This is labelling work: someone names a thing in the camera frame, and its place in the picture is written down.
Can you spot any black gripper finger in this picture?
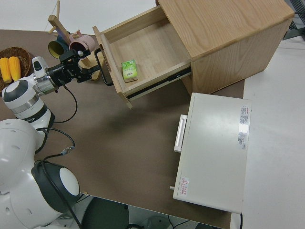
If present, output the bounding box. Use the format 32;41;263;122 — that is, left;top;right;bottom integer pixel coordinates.
82;65;101;73
76;73;92;83

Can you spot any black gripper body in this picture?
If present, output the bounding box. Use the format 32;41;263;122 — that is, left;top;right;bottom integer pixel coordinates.
49;49;83;84

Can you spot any wooden drawer with black handle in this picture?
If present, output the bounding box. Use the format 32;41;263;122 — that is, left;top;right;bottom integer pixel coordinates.
92;6;193;110

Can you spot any wooden drawer cabinet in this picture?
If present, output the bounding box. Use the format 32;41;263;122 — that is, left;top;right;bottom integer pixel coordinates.
156;0;295;95

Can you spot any dark blue mug yellow inside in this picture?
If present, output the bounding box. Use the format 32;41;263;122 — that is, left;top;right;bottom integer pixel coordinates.
48;33;72;59

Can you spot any pink mug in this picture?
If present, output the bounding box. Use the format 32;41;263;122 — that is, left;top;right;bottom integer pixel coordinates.
69;35;96;57

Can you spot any green carton box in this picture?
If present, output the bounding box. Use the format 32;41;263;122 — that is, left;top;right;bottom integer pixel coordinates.
121;59;139;83

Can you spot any round wicker basket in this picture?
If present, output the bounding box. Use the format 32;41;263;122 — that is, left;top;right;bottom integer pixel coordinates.
0;47;32;93

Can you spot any wooden mug tree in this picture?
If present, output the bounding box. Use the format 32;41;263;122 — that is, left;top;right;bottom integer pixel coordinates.
47;0;101;82

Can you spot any yellow corn cob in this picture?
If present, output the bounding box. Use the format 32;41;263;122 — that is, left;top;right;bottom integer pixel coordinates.
9;56;21;82
0;57;12;83

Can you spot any brown table mat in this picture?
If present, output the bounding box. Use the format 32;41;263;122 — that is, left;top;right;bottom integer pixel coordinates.
0;29;246;229

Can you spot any white toaster oven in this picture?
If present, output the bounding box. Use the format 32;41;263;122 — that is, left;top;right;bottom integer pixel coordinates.
169;92;253;214

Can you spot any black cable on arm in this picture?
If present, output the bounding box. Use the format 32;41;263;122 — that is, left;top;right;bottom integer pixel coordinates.
54;80;78;124

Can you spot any black cable with metal plug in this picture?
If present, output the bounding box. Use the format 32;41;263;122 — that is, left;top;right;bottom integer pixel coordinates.
35;127;77;167

